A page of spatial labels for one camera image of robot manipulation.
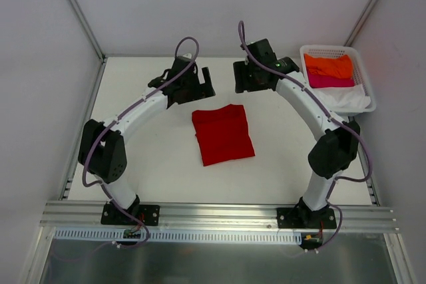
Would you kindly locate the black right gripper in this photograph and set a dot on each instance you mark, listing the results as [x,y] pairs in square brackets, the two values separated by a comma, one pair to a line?
[240,76]

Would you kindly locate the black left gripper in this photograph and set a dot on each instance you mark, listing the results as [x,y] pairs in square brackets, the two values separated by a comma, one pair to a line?
[200,88]

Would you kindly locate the red t-shirt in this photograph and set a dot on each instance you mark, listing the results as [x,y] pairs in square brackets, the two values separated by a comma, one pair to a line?
[223,134]

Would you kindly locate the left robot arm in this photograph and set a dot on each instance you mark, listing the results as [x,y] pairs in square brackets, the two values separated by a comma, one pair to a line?
[102,150]

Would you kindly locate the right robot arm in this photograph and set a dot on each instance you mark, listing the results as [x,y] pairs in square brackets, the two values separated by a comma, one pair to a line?
[336,141]

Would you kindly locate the magenta t-shirt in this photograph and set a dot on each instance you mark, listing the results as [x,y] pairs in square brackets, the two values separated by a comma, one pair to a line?
[323,81]

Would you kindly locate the orange t-shirt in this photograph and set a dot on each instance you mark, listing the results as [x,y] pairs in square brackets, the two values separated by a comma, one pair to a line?
[340,67]

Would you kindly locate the white t-shirt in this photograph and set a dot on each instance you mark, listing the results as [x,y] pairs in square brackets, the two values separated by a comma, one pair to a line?
[344,98]

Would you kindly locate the white plastic basket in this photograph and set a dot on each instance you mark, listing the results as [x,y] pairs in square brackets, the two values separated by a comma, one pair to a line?
[359,76]

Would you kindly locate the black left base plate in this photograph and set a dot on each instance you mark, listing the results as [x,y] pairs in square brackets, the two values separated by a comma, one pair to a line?
[147,214]

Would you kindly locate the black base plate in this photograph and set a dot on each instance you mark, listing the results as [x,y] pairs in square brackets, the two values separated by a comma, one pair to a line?
[147,214]
[303,218]

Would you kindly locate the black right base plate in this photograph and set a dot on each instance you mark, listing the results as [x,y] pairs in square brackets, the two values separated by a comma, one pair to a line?
[303,218]

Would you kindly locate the white slotted cable duct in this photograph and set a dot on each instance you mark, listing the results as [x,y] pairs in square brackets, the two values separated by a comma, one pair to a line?
[180,236]

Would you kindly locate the aluminium mounting rail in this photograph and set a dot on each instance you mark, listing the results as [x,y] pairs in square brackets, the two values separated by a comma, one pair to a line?
[354,219]

